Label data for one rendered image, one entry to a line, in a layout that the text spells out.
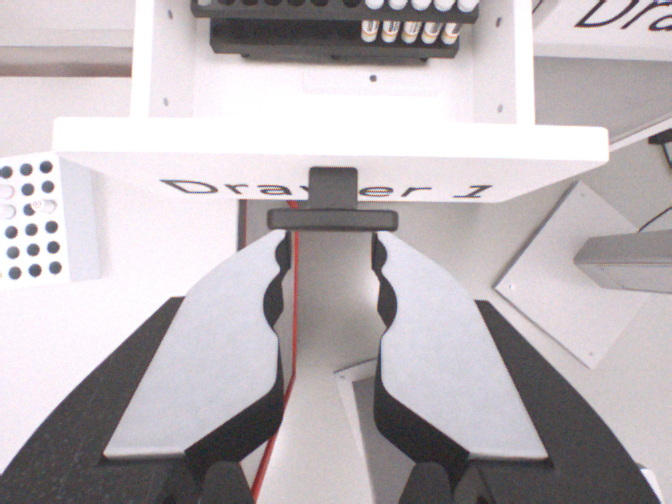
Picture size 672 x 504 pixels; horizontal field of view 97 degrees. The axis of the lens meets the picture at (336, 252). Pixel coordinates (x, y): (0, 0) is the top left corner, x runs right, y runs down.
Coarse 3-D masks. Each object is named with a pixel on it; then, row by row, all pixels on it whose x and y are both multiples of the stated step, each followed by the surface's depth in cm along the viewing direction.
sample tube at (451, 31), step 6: (462, 0) 18; (468, 0) 18; (474, 0) 18; (462, 6) 18; (468, 6) 18; (474, 6) 18; (450, 24) 20; (456, 24) 19; (462, 24) 19; (444, 30) 21; (450, 30) 20; (456, 30) 20; (444, 36) 21; (450, 36) 21; (456, 36) 21; (444, 42) 21; (450, 42) 21
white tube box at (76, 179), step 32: (0, 160) 28; (32, 160) 28; (64, 160) 28; (32, 192) 29; (64, 192) 28; (0, 224) 27; (32, 224) 28; (64, 224) 28; (0, 256) 27; (32, 256) 28; (64, 256) 27; (96, 256) 31; (0, 288) 27
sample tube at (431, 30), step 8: (440, 0) 18; (448, 0) 18; (440, 8) 18; (448, 8) 18; (432, 24) 20; (440, 24) 20; (424, 32) 21; (432, 32) 20; (424, 40) 21; (432, 40) 21
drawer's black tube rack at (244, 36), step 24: (336, 0) 18; (216, 24) 21; (240, 24) 21; (264, 24) 21; (288, 24) 21; (312, 24) 21; (336, 24) 21; (360, 24) 21; (216, 48) 21; (240, 48) 21; (264, 48) 21; (288, 48) 21; (312, 48) 21; (336, 48) 21; (360, 48) 21; (384, 48) 21; (408, 48) 21; (432, 48) 21; (456, 48) 21
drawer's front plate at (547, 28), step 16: (544, 0) 24; (560, 0) 22; (576, 0) 22; (592, 0) 22; (608, 0) 22; (624, 0) 22; (640, 0) 22; (656, 0) 22; (544, 16) 24; (560, 16) 24; (576, 16) 24; (592, 16) 24; (608, 16) 24; (624, 16) 24; (656, 16) 23; (544, 32) 25; (560, 32) 25; (576, 32) 25; (592, 32) 25; (608, 32) 25; (624, 32) 25; (640, 32) 25; (656, 32) 25
